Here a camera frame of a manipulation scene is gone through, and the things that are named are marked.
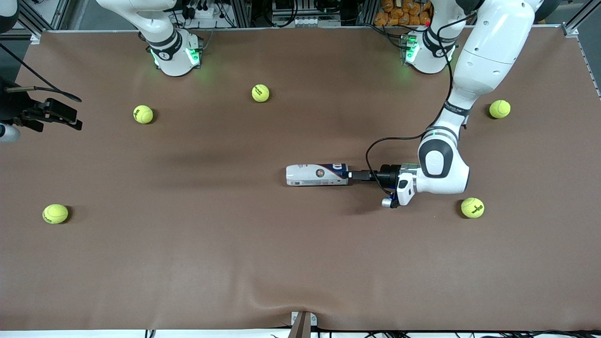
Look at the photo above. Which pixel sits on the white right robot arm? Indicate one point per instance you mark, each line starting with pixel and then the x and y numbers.
pixel 173 51

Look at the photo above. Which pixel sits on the yellow tennis ball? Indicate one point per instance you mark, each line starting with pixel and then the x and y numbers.
pixel 472 207
pixel 260 93
pixel 500 109
pixel 55 213
pixel 143 114

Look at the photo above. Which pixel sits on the brown table mat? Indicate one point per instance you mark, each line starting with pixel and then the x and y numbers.
pixel 235 258

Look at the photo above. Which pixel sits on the metal table corner bracket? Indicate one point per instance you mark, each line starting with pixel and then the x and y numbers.
pixel 35 37
pixel 570 30

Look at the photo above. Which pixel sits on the aluminium frame strut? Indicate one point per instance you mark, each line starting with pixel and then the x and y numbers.
pixel 30 22
pixel 582 15

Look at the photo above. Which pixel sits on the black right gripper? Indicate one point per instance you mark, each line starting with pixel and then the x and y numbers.
pixel 13 107

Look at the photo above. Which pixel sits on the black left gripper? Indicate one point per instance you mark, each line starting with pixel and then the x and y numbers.
pixel 389 175

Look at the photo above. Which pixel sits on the white power strip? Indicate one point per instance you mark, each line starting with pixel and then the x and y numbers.
pixel 206 13

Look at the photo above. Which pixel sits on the metal camera post bracket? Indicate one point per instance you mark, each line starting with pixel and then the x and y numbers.
pixel 303 324

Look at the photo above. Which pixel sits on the orange fruit pile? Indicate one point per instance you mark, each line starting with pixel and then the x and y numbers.
pixel 401 11

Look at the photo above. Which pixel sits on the aluminium frame post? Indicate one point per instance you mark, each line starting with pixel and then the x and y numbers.
pixel 367 11
pixel 242 13

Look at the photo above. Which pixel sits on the white terminal strip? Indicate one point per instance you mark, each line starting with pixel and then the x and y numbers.
pixel 307 21

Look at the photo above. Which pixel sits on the white blue tennis ball can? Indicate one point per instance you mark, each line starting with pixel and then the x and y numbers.
pixel 310 176

